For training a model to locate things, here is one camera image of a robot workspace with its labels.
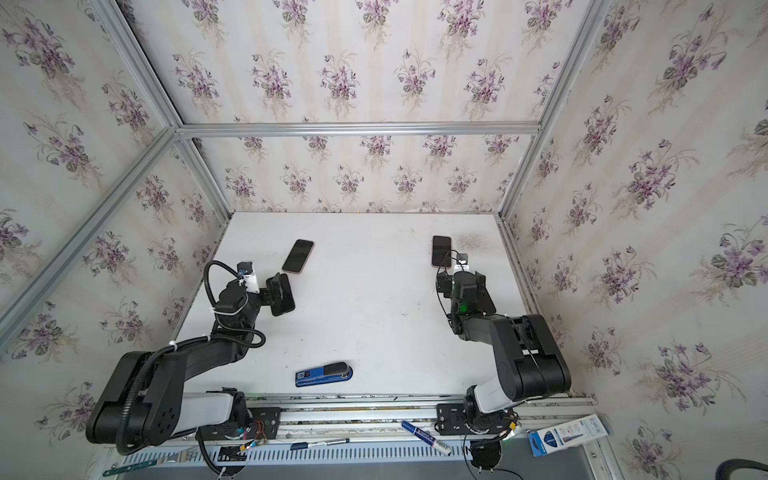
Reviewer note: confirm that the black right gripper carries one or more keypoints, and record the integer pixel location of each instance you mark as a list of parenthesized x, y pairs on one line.
[(445, 281)]

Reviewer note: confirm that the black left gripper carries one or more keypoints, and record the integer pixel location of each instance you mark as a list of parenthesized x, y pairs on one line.
[(282, 294)]

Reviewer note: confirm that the black phone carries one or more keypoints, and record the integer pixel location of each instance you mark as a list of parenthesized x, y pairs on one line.
[(281, 300)]

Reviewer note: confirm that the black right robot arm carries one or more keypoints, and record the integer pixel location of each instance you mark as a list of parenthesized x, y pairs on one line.
[(528, 361)]

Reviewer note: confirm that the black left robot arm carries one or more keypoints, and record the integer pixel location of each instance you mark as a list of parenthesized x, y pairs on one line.
[(145, 402)]

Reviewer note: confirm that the dark phone at right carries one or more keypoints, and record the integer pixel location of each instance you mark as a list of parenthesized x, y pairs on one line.
[(441, 252)]

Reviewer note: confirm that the pink-edged phone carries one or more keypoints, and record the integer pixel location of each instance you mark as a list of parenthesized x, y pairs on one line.
[(298, 256)]

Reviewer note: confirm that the blue black stapler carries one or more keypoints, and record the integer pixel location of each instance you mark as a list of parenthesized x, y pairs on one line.
[(327, 374)]

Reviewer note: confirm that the black thin pen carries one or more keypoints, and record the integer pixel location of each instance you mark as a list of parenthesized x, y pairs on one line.
[(298, 446)]

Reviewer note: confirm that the blue marker pen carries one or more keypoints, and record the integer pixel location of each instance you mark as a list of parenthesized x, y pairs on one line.
[(426, 438)]

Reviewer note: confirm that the black round connector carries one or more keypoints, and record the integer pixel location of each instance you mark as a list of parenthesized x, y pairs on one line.
[(485, 455)]

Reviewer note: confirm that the blue white cardboard box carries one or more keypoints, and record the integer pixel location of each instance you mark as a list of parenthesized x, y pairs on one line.
[(566, 435)]

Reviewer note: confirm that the green metal ruler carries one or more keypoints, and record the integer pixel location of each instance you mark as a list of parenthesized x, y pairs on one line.
[(117, 470)]

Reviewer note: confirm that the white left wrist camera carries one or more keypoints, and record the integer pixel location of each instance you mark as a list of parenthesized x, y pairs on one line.
[(247, 277)]

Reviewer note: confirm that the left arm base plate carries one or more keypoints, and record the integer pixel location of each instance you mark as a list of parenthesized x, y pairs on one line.
[(252, 425)]

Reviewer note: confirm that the aluminium rail base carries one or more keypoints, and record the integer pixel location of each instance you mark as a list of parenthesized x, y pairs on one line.
[(363, 417)]

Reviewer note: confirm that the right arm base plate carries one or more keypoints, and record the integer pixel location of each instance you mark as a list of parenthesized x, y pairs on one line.
[(452, 419)]

